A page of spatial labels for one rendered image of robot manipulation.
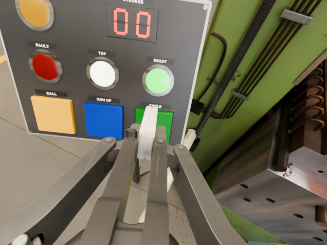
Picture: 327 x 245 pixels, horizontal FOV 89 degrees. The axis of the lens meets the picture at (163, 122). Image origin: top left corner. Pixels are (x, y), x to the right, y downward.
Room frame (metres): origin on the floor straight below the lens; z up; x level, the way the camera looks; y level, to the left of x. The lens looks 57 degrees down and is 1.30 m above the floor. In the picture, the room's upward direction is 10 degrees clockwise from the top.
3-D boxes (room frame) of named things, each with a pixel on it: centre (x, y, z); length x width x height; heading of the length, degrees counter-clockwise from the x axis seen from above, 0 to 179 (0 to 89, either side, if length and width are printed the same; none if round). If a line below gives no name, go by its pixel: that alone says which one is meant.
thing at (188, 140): (0.22, -0.07, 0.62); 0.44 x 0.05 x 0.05; 159
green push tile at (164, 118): (0.18, 0.02, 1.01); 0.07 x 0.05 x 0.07; 94
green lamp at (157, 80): (0.23, 0.02, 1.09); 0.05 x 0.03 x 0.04; 69
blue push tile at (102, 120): (0.18, 0.12, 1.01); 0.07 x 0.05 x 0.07; 94
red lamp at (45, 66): (0.21, 0.22, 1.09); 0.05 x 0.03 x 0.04; 69
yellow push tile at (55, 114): (0.17, 0.22, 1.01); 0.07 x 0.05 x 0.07; 94
